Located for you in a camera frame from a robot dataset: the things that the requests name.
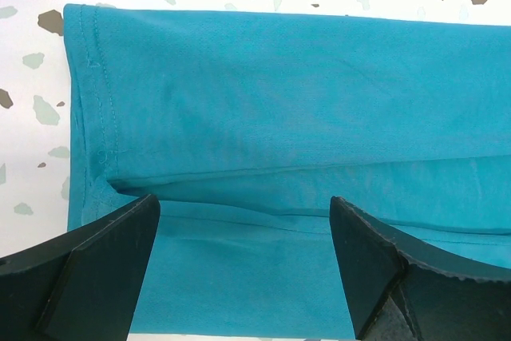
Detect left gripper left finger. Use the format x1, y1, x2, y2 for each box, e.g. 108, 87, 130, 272
1, 195, 160, 341

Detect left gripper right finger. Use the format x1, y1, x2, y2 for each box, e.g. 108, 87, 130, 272
330, 197, 510, 340

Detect teal t shirt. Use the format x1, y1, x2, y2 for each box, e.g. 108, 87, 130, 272
63, 4, 510, 339

